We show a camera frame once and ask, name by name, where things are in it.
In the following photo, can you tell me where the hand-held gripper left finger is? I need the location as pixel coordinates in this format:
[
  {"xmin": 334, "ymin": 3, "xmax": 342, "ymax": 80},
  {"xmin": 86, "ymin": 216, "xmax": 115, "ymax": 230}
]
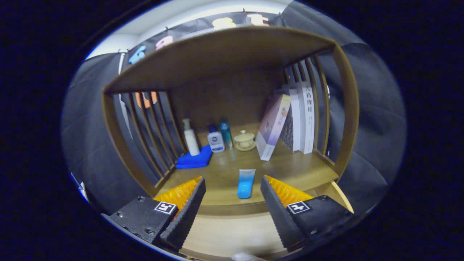
[{"xmin": 109, "ymin": 176, "xmax": 206, "ymax": 251}]

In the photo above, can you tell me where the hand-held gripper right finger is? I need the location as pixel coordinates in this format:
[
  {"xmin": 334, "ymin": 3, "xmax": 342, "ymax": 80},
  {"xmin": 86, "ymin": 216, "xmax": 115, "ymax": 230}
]
[{"xmin": 260, "ymin": 175, "xmax": 354, "ymax": 252}]

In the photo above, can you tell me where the wooden drawer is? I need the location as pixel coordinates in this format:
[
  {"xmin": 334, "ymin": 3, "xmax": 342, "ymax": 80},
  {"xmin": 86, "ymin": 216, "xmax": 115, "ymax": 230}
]
[{"xmin": 179, "ymin": 181, "xmax": 355, "ymax": 261}]

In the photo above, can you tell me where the blue white cosmetic tube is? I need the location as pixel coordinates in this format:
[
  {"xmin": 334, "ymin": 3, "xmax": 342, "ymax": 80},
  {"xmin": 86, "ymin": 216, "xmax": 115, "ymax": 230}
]
[{"xmin": 237, "ymin": 169, "xmax": 256, "ymax": 199}]

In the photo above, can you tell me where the wooden countertop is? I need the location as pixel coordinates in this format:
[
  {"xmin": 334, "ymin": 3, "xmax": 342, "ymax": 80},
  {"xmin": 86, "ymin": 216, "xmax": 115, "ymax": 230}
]
[{"xmin": 156, "ymin": 123, "xmax": 339, "ymax": 216}]

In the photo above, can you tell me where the wooden cabinet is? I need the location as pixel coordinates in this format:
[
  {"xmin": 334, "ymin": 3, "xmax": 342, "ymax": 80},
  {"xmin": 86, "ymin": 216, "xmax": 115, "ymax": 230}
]
[{"xmin": 101, "ymin": 25, "xmax": 360, "ymax": 218}]

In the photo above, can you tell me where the blue folded cloth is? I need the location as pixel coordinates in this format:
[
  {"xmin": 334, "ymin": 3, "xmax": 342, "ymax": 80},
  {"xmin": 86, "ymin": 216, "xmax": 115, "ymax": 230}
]
[{"xmin": 175, "ymin": 145, "xmax": 214, "ymax": 170}]

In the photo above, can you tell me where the white pump bottle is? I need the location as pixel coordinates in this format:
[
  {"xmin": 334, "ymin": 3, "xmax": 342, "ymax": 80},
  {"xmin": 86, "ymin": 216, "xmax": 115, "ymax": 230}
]
[{"xmin": 182, "ymin": 118, "xmax": 200, "ymax": 157}]

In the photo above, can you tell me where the white blue-capped lotion bottle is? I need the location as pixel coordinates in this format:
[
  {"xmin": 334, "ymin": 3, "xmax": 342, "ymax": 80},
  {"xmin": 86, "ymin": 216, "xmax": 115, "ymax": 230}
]
[{"xmin": 207, "ymin": 125, "xmax": 225, "ymax": 153}]

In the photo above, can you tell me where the beige lidded tea cup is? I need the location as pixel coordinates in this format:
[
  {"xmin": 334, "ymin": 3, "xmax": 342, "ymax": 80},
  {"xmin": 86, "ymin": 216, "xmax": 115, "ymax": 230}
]
[{"xmin": 233, "ymin": 130, "xmax": 257, "ymax": 152}]

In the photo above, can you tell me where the purple white book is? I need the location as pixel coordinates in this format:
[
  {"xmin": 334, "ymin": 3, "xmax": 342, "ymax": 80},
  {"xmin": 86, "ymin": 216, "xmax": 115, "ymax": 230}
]
[{"xmin": 256, "ymin": 94, "xmax": 292, "ymax": 161}]

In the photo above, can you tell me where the teal slim bottle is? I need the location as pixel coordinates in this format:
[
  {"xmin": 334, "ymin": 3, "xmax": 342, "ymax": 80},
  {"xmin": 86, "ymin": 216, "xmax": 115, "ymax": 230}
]
[{"xmin": 219, "ymin": 121, "xmax": 233, "ymax": 150}]

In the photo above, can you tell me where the thin white book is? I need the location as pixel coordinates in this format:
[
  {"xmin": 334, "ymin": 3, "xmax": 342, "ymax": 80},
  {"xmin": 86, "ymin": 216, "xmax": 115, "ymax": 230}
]
[{"xmin": 286, "ymin": 87, "xmax": 302, "ymax": 153}]

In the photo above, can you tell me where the white book black lettering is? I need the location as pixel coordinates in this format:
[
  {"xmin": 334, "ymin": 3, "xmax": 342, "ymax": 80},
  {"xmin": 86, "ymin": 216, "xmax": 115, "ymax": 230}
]
[{"xmin": 297, "ymin": 81, "xmax": 316, "ymax": 155}]

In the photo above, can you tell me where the black backdrop cloth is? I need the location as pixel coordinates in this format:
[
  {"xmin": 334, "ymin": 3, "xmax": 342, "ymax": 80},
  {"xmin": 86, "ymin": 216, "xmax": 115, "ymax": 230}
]
[{"xmin": 62, "ymin": 2, "xmax": 406, "ymax": 214}]

